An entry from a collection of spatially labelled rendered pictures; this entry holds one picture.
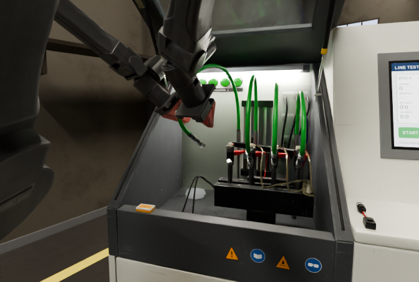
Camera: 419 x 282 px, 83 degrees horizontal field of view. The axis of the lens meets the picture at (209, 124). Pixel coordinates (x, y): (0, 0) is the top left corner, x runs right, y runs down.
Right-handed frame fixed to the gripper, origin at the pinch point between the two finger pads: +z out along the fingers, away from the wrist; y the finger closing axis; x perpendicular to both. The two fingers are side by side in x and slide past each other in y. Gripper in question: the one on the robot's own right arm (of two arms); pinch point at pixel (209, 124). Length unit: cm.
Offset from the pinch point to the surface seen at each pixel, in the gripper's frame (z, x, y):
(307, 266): 31.9, -23.5, -18.3
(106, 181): 141, 206, 18
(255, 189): 35.7, -3.2, 0.8
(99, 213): 156, 206, -12
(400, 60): 21, -43, 48
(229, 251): 27.7, -4.2, -21.8
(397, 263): 32, -42, -11
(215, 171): 57, 28, 15
